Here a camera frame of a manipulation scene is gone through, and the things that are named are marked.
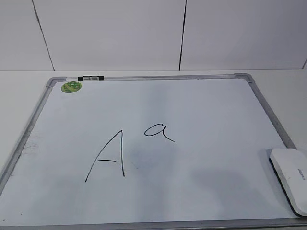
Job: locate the white aluminium-framed whiteboard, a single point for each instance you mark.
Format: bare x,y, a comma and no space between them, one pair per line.
145,153

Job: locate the green round sticker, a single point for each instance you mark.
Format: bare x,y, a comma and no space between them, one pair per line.
71,87

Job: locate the white whiteboard eraser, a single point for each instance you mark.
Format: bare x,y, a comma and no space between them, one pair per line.
291,169

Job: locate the black grey hanging clip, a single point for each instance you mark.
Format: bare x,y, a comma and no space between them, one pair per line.
90,78

